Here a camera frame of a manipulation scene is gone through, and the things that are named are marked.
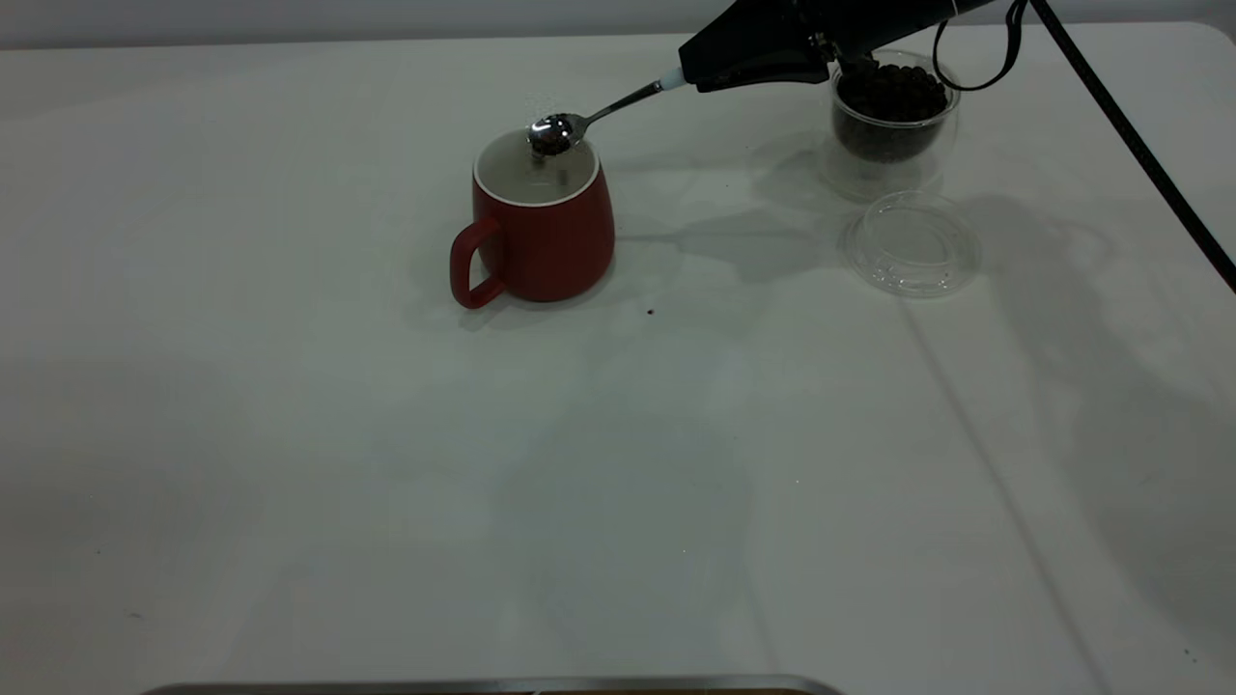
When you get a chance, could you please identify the clear glass jar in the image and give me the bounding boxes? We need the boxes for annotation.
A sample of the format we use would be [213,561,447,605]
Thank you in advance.
[816,48,962,204]

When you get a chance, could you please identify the spoon with pale blue handle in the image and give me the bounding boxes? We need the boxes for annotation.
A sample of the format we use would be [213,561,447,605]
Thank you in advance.
[526,68,688,157]

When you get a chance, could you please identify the red ceramic mug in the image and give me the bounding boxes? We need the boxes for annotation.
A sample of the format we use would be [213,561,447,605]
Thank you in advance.
[450,127,616,311]

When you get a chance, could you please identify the clear glass lid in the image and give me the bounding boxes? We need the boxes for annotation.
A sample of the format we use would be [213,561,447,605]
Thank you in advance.
[845,189,983,295]

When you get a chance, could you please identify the thick black cable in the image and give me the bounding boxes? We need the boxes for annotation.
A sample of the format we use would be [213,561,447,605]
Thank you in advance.
[1029,0,1236,293]

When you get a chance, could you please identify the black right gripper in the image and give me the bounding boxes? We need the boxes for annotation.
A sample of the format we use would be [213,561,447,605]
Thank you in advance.
[679,0,996,95]

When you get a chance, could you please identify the thin black cable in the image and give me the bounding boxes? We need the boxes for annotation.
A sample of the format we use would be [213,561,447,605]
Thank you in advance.
[932,0,1027,94]

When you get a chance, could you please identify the dark coffee beans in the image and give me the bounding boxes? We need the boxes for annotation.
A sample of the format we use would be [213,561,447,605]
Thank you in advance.
[834,60,949,163]

